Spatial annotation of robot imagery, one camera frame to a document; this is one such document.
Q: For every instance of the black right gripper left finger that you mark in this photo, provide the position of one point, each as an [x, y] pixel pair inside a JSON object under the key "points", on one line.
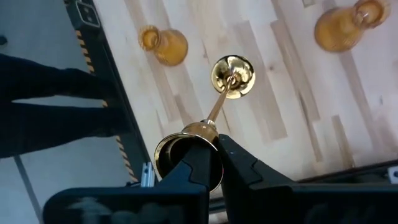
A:
{"points": [[186, 199]]}

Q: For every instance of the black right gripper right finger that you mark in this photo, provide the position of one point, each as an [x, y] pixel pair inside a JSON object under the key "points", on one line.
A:
{"points": [[248, 193]]}

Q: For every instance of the person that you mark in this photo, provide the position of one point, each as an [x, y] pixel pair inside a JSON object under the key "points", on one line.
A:
{"points": [[46, 124]]}

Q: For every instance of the tall brass candlestick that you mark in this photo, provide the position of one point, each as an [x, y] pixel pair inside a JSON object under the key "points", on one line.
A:
{"points": [[233, 74]]}

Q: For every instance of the silver aluminium post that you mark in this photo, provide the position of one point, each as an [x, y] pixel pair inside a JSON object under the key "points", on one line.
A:
{"points": [[147, 175]]}

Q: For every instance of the yellow black hazard tape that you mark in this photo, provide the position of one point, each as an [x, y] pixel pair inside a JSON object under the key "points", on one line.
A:
{"points": [[127, 160]]}

